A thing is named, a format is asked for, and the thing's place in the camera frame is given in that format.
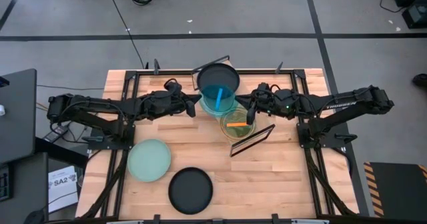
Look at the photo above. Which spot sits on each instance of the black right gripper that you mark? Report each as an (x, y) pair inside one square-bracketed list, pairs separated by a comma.
[(270, 104)]

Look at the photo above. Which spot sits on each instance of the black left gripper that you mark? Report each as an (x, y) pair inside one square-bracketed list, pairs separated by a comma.
[(166, 103)]

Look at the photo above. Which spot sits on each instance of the blue cup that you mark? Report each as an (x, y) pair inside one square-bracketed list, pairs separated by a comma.
[(210, 104)]

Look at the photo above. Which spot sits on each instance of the translucent green round plate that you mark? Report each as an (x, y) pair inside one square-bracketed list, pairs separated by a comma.
[(221, 124)]

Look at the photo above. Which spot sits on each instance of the black round plate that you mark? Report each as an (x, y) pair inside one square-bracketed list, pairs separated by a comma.
[(190, 190), (218, 75)]

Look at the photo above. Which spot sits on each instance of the pale green round plate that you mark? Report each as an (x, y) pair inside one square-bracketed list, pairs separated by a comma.
[(149, 160)]

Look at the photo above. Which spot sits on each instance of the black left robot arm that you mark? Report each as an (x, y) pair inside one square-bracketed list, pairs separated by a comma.
[(100, 104)]

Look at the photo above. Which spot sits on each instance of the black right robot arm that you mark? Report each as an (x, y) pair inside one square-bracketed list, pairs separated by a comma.
[(333, 105)]

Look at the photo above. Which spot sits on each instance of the black power adapter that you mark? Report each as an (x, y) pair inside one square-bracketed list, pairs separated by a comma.
[(55, 134)]

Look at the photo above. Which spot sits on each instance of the white paper sheet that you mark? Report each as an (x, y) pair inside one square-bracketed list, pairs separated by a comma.
[(63, 197)]

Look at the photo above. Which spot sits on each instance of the black yellow hazard mat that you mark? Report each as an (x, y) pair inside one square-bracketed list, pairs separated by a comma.
[(400, 190)]

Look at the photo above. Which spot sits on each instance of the person's foot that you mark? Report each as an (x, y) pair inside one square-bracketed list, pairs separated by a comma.
[(421, 80)]

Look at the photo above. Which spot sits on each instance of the small white object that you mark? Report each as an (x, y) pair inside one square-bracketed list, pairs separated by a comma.
[(2, 110)]

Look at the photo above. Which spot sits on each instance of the black equipment case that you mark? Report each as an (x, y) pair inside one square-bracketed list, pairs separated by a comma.
[(415, 15)]

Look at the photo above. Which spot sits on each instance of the black computer mouse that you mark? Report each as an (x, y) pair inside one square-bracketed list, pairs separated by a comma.
[(35, 218)]

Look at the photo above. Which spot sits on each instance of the dark keypad device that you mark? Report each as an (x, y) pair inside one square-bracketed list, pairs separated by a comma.
[(6, 184)]

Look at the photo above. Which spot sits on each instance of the wooden shelf with black frame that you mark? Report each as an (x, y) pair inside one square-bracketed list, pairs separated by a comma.
[(263, 124)]

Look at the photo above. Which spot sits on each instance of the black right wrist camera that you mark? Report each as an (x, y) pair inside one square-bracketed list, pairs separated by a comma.
[(263, 88)]

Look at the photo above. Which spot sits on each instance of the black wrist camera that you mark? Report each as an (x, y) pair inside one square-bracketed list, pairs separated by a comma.
[(173, 87), (263, 88)]

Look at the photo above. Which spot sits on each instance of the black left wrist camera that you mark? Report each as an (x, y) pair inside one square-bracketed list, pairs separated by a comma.
[(173, 87)]

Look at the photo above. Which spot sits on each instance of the black aluminium table frame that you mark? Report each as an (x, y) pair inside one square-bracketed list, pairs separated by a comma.
[(267, 72)]

